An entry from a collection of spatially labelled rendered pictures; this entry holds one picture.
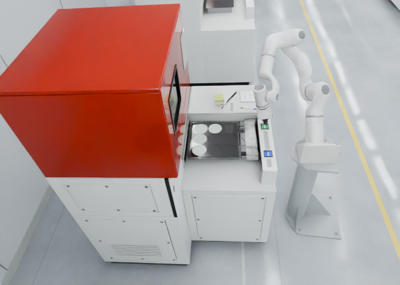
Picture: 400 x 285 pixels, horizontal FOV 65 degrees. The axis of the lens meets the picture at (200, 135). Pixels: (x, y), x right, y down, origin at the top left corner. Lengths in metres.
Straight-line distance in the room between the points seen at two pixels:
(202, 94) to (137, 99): 1.32
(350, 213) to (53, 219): 2.73
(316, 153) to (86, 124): 1.48
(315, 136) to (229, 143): 0.59
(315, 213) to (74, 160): 2.12
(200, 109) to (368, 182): 1.82
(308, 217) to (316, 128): 1.03
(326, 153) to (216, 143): 0.75
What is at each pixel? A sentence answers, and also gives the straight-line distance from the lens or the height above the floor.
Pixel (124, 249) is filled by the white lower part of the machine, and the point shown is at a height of 0.33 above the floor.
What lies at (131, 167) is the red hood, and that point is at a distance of 1.66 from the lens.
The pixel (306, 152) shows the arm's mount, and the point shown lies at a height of 0.93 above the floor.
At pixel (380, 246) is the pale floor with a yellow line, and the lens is 3.08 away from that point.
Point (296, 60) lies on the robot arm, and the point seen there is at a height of 1.36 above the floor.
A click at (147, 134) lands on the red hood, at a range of 1.44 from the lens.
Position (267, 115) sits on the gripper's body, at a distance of 2.19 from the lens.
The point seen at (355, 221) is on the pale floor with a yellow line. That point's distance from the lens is 3.13.
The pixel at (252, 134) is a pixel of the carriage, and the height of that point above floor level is 0.88.
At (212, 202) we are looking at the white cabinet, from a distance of 2.22.
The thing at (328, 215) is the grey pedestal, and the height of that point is 0.02.
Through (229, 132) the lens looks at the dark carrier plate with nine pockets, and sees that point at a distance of 2.33.
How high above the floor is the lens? 2.56
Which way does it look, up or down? 46 degrees down
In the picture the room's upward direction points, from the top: 6 degrees counter-clockwise
